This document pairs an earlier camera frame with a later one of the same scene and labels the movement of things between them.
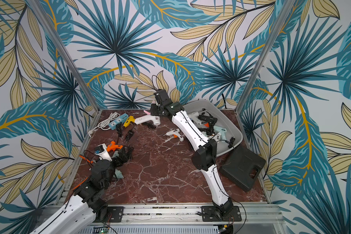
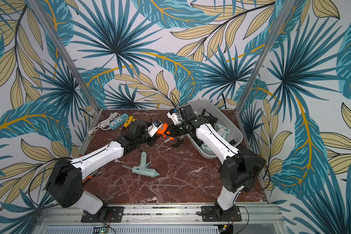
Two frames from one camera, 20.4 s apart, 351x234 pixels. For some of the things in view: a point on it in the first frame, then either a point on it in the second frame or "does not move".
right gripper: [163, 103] to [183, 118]
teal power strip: [112, 125] does not move
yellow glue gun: [130, 118] does not move
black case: [240, 164] does not move
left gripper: [123, 156] to [153, 140]
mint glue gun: [119, 173] to [143, 168]
